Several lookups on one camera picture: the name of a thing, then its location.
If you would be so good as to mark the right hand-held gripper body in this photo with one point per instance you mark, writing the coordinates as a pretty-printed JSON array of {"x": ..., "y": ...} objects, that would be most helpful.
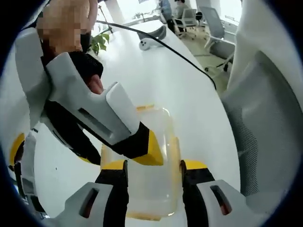
[{"x": 30, "y": 71}]

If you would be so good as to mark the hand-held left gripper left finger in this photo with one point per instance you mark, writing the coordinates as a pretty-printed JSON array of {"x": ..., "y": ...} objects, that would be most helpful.
[{"x": 78, "y": 208}]

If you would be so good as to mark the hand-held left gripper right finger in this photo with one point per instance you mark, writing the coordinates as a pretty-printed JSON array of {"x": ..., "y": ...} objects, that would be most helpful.
[{"x": 213, "y": 208}]

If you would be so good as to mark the clear box with yellow buckles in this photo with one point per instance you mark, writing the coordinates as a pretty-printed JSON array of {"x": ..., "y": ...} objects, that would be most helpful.
[{"x": 151, "y": 186}]

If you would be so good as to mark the person's right hand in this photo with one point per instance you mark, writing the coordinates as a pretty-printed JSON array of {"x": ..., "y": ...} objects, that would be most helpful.
[{"x": 91, "y": 68}]

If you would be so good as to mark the green potted plant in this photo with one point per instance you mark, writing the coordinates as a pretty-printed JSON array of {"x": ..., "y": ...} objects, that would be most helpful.
[{"x": 100, "y": 42}]

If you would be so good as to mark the white handheld controller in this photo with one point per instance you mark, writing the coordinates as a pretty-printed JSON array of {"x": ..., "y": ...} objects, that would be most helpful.
[{"x": 145, "y": 44}]

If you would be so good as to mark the white black handheld device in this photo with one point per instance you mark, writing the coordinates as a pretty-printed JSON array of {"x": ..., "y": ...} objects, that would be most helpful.
[{"x": 157, "y": 33}]

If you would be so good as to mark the white mesh office chair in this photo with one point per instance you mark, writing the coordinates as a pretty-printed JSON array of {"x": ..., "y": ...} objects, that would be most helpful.
[{"x": 265, "y": 123}]

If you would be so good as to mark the grey office chair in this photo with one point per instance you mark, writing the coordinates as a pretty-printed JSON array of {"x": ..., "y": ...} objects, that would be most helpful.
[{"x": 216, "y": 28}]

